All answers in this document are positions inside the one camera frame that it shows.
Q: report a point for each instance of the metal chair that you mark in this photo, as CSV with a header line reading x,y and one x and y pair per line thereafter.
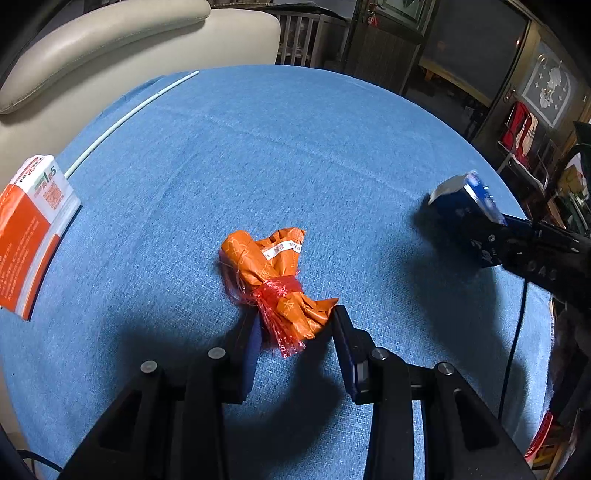
x,y
531,170

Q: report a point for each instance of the red plastic basket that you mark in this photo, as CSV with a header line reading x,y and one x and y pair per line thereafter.
x,y
541,438

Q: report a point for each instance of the wooden crib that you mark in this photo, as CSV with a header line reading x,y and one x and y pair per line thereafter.
x,y
307,32

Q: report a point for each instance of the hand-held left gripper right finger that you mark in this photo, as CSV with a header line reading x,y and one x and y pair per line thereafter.
x,y
346,357

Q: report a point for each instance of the red cloth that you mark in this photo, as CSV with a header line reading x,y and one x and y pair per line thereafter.
x,y
519,131

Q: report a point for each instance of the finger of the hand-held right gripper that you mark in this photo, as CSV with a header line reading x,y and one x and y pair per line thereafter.
x,y
480,244
515,222

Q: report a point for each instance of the blue carton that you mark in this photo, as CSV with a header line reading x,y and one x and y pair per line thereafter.
x,y
461,196

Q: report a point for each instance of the orange and white box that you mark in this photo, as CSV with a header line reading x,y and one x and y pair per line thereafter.
x,y
25,240

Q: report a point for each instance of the blue tablecloth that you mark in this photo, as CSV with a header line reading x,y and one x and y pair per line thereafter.
x,y
300,161

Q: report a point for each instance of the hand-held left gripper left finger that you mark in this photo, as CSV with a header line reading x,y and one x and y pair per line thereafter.
x,y
249,353

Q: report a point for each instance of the cream leather sofa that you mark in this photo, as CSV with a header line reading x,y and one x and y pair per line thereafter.
x,y
115,50

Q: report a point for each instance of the orange wrapper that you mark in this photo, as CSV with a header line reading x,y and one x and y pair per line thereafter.
x,y
277,277

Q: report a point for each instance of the thin white straw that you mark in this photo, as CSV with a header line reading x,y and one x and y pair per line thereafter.
x,y
124,119

